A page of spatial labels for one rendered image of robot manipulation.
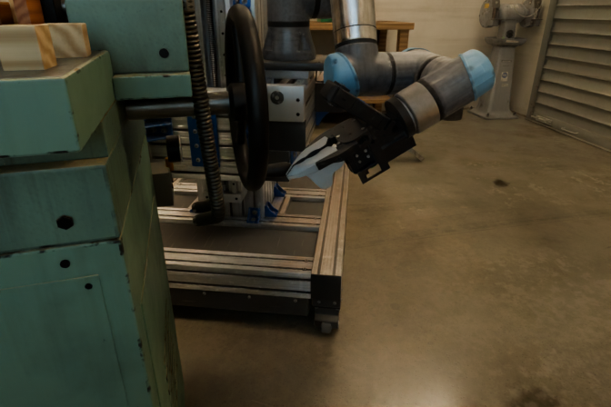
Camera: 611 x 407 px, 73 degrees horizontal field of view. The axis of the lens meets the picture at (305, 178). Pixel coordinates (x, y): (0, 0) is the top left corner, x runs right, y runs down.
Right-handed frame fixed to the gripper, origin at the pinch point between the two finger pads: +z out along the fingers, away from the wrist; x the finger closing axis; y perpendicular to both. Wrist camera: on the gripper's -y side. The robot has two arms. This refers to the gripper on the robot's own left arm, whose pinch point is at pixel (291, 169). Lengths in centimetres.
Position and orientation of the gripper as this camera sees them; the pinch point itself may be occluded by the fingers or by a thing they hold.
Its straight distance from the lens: 65.9
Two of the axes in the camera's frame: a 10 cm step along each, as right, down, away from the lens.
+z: -8.6, 5.1, -0.1
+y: 4.4, 7.4, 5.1
